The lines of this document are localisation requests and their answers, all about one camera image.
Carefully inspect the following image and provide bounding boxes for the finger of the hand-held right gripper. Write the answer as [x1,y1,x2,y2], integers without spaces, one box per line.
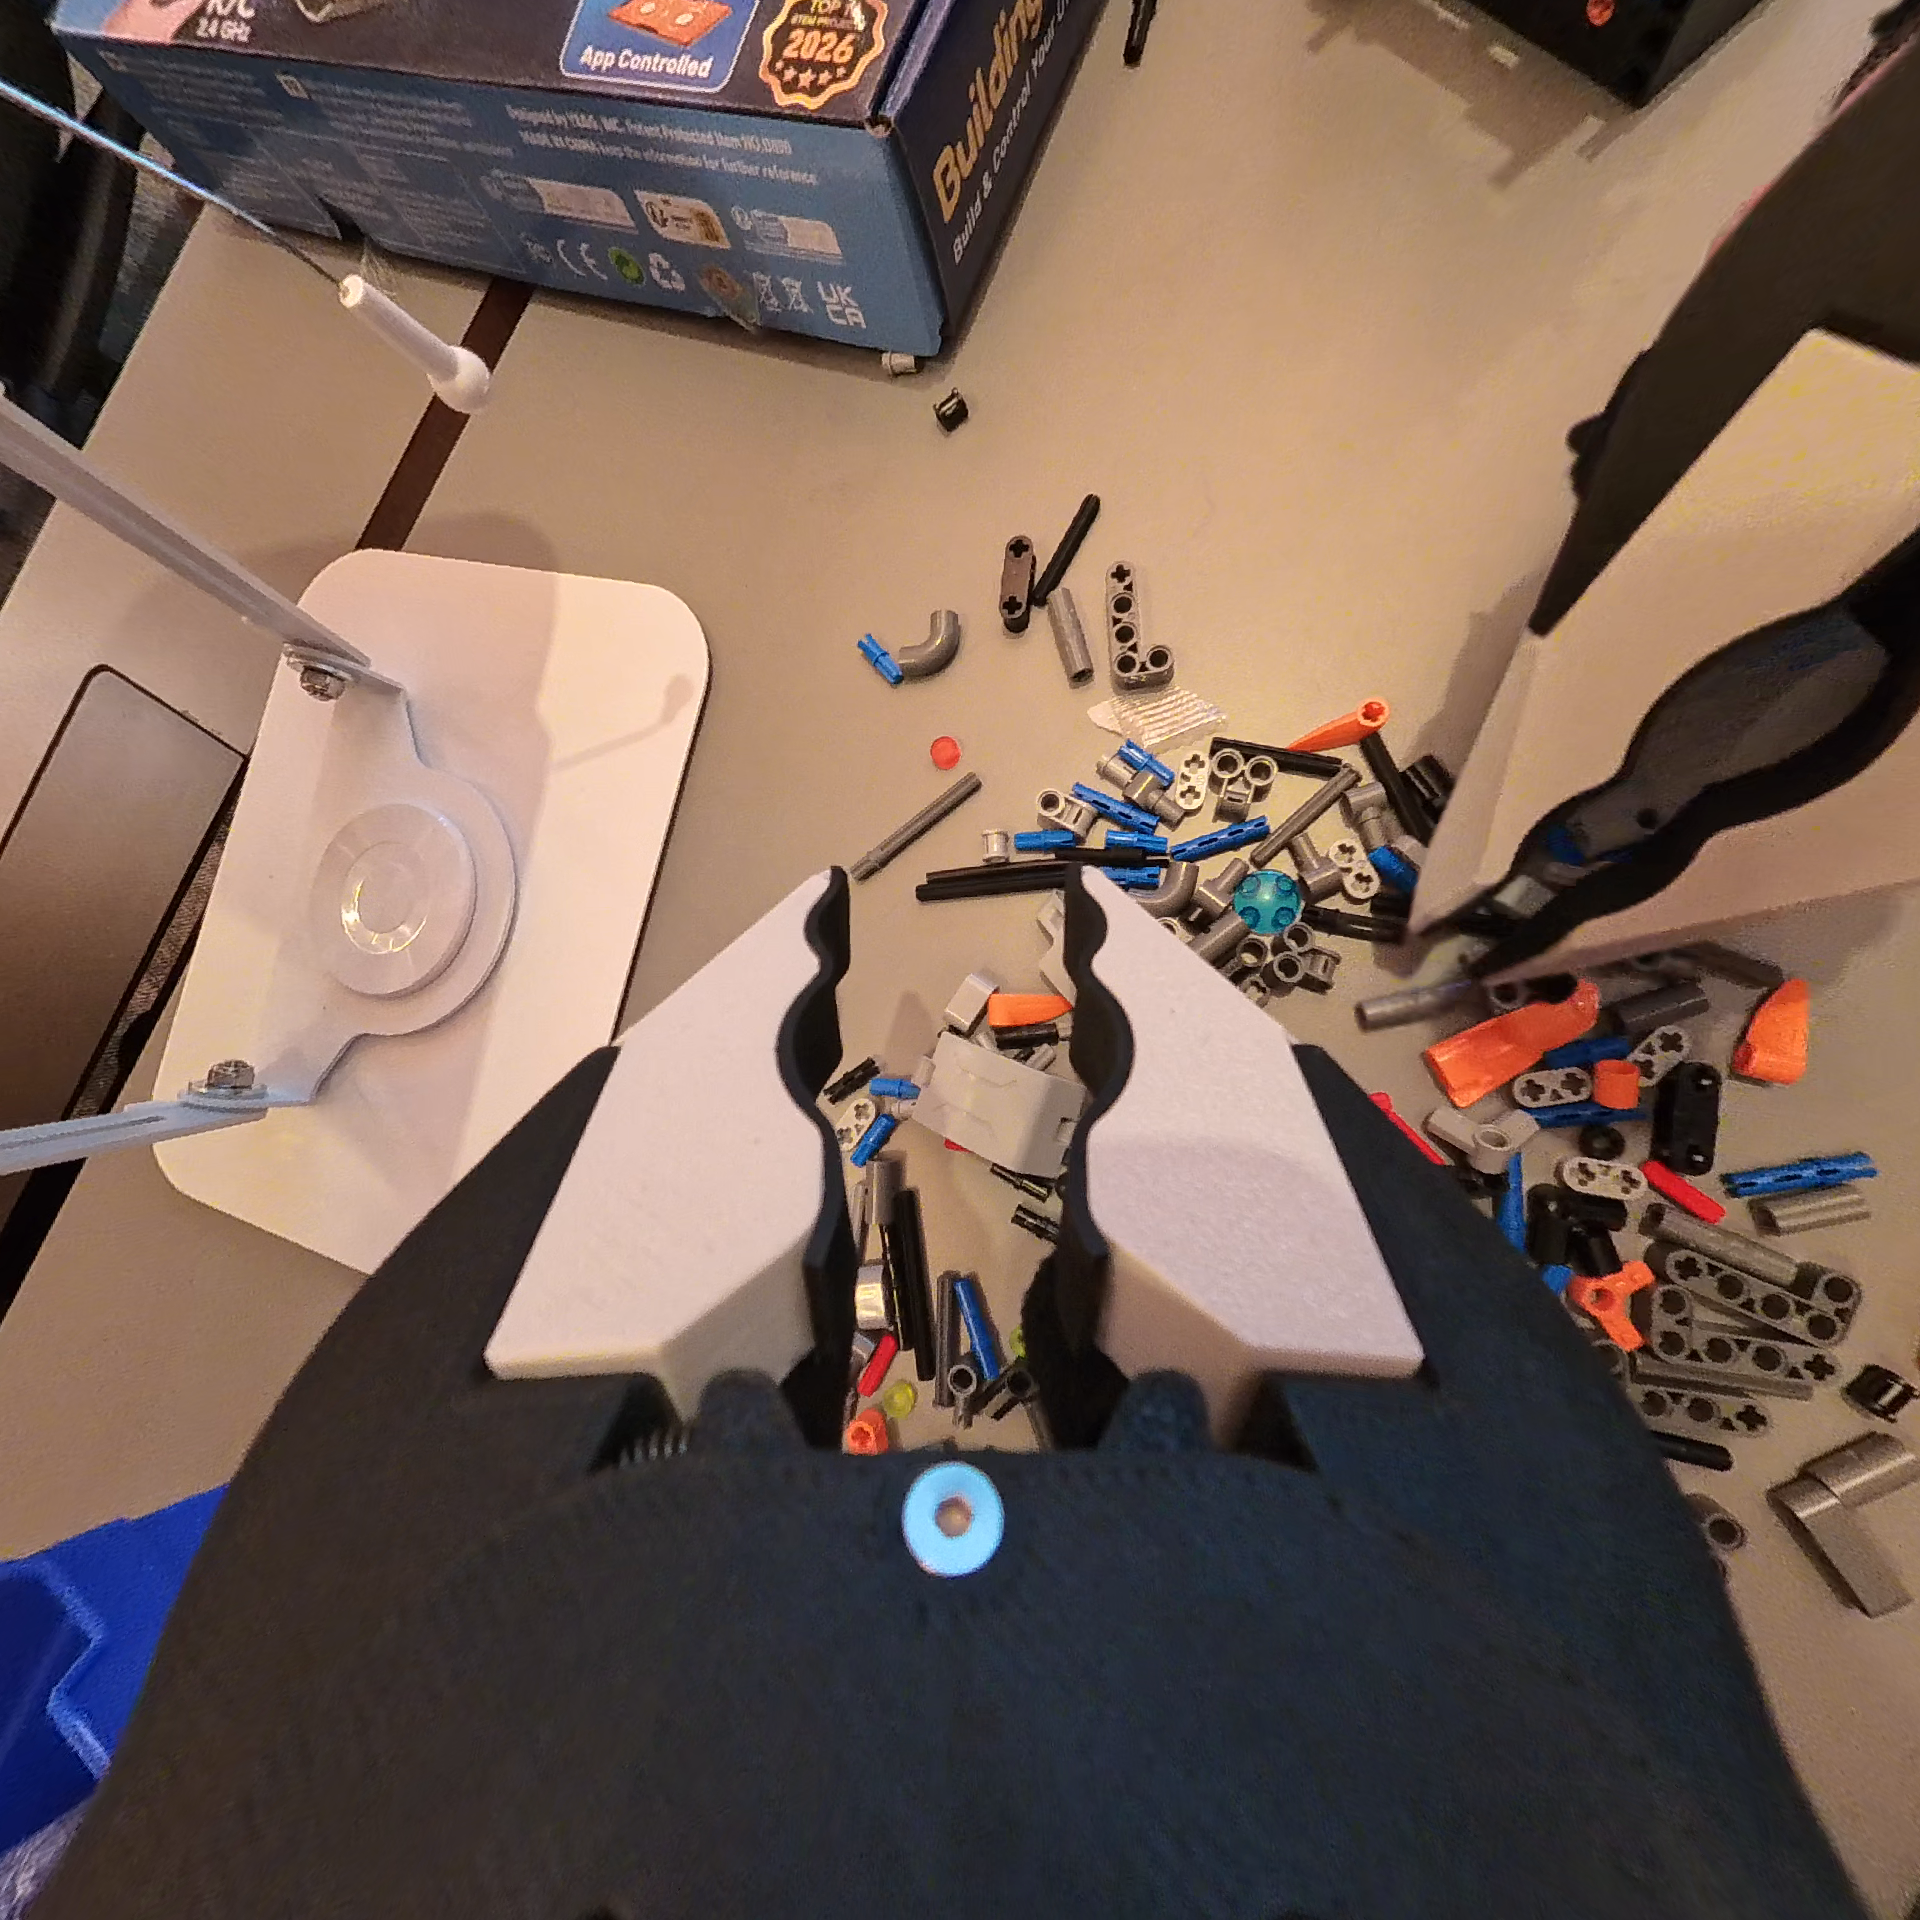
[1438,747,1920,983]
[1407,328,1920,942]

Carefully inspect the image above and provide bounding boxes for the blue robot kit box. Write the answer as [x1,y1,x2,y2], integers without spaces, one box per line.
[51,0,1116,360]

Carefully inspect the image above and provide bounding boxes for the white book stand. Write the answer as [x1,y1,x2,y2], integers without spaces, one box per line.
[0,76,712,1275]

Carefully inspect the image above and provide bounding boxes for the pile of plastic building pieces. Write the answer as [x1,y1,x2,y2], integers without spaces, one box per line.
[855,494,1920,1616]

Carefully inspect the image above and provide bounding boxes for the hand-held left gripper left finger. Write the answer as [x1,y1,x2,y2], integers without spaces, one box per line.
[480,866,864,1445]

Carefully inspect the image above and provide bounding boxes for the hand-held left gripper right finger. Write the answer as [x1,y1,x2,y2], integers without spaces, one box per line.
[1035,866,1432,1411]

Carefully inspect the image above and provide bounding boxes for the blue storage bin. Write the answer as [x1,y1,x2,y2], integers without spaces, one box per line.
[0,1486,226,1868]

